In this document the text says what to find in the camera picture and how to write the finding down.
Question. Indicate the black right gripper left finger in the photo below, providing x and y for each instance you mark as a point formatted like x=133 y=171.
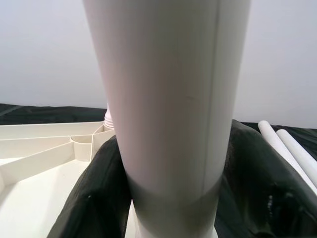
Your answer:
x=94 y=193

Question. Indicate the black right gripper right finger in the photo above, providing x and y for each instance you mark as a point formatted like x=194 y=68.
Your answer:
x=267 y=193

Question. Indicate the white plastic table top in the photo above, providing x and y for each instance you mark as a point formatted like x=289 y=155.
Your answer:
x=37 y=161

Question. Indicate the white plastic table leg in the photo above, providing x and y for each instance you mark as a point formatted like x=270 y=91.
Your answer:
x=280 y=146
x=168 y=99
x=109 y=121
x=297 y=146

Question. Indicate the black tablecloth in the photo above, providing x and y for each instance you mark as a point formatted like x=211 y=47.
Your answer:
x=37 y=114

